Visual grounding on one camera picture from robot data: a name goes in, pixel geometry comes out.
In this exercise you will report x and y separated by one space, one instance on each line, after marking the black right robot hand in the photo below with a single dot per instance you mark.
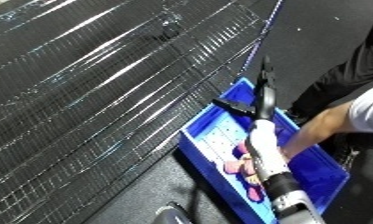
264 100

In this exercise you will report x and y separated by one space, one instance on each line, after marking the pink soft toy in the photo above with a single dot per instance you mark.
243 168

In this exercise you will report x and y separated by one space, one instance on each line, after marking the pale right robot arm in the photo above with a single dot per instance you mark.
271 170

